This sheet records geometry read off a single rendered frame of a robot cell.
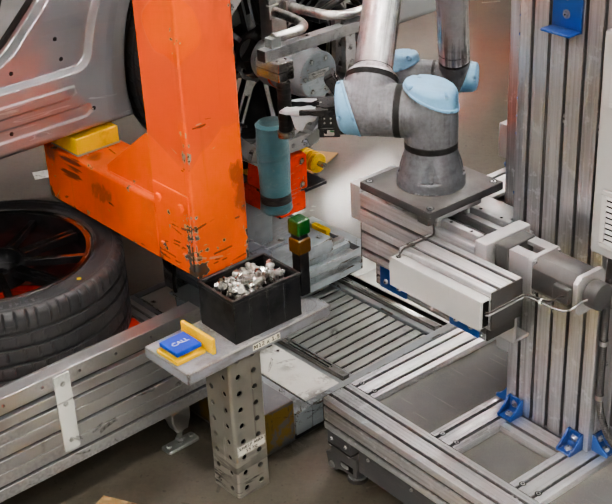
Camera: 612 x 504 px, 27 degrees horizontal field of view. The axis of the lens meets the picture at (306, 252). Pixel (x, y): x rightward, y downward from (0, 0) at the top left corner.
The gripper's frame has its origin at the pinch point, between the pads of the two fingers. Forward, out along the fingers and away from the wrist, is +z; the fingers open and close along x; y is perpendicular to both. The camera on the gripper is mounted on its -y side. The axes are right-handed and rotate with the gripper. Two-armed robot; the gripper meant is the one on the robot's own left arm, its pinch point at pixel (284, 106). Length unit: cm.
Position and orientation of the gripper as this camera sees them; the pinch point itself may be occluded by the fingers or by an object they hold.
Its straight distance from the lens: 316.4
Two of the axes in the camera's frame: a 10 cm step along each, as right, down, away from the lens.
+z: -10.0, 0.1, 0.8
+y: 0.4, 8.8, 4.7
